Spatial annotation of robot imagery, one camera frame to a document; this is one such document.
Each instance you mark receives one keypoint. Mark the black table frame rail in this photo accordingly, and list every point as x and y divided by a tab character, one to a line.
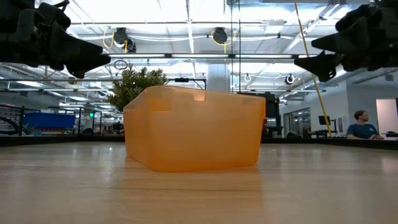
46	140

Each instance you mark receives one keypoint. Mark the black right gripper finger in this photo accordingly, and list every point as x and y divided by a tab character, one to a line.
329	42
320	63

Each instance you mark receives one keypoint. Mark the artificial green leafy plant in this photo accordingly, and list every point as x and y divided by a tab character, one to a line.
133	84

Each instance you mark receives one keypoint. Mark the black frame crossbar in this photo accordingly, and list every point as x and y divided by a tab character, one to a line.
199	56

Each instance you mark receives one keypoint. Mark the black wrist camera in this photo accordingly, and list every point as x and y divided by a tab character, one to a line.
54	15
357	17

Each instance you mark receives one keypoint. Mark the white board panel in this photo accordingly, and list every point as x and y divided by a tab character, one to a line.
386	115

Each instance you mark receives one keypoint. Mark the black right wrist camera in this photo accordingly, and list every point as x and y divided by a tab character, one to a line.
357	17

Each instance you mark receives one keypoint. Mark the black machine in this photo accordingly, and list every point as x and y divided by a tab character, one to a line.
272	109

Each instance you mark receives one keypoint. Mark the black metal railing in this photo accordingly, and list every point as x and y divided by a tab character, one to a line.
21	121

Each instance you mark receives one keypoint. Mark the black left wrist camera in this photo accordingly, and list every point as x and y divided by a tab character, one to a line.
54	15

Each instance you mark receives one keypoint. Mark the black monitor on arm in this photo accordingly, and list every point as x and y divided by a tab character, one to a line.
324	120

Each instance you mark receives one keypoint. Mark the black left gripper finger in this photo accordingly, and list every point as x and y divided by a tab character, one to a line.
77	51
76	73

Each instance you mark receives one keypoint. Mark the translucent orange plastic basket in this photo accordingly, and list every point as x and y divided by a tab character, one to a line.
192	130

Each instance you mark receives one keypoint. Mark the thin black vertical pole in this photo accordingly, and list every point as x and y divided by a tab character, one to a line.
239	31
231	31

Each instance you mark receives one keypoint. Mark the small black box on rail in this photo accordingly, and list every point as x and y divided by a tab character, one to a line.
182	79

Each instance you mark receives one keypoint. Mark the person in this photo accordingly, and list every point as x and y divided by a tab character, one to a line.
360	129

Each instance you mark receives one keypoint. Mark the white building column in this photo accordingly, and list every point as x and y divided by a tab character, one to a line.
217	77

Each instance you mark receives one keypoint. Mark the large blue storage bin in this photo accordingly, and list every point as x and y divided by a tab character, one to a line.
49	120

